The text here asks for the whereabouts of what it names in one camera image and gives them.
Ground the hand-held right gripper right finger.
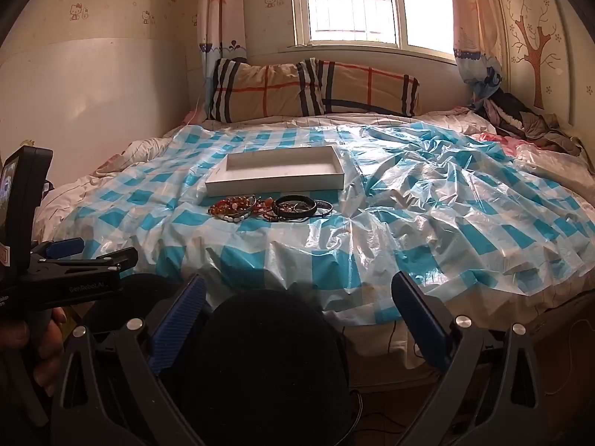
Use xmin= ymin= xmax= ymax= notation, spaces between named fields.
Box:
xmin=392 ymin=271 xmax=546 ymax=446

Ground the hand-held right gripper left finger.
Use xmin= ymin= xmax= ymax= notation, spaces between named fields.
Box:
xmin=51 ymin=274 xmax=210 ymax=446

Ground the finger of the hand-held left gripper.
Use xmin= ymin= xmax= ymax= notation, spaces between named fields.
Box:
xmin=30 ymin=238 xmax=86 ymax=262
xmin=56 ymin=247 xmax=139 ymax=280

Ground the amber bead bracelet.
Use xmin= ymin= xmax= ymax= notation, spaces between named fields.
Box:
xmin=208 ymin=196 xmax=255 ymax=217

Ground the red cord bracelet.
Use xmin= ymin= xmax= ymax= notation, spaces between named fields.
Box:
xmin=253 ymin=199 xmax=280 ymax=222

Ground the wide black bangle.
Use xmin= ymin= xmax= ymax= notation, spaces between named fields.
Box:
xmin=273 ymin=194 xmax=318 ymax=218

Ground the white cardboard box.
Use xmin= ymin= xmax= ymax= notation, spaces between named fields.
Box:
xmin=205 ymin=145 xmax=345 ymax=198

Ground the person's left hand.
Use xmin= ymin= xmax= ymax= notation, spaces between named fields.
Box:
xmin=0 ymin=309 xmax=68 ymax=384

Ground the white quilt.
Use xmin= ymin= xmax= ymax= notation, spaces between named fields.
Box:
xmin=32 ymin=109 xmax=595 ymax=369

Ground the blue checkered plastic sheet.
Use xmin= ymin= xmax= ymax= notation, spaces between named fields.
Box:
xmin=70 ymin=125 xmax=595 ymax=327

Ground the white board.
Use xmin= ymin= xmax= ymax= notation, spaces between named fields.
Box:
xmin=0 ymin=37 xmax=192 ymax=178

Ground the pile of clothes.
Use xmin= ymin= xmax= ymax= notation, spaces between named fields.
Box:
xmin=469 ymin=90 xmax=583 ymax=157

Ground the plaid pillow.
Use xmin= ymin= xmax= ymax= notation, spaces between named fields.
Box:
xmin=316 ymin=59 xmax=420 ymax=118
xmin=208 ymin=58 xmax=322 ymax=124

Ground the patterned curtain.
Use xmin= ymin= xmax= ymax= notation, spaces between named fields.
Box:
xmin=444 ymin=0 xmax=506 ymax=109
xmin=197 ymin=0 xmax=250 ymax=64

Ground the window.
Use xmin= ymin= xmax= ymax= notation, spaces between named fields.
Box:
xmin=289 ymin=0 xmax=459 ymax=63

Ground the black cable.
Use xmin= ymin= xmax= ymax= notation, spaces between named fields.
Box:
xmin=346 ymin=383 xmax=419 ymax=435

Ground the tree wall sticker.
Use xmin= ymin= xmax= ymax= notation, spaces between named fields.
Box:
xmin=504 ymin=0 xmax=566 ymax=113

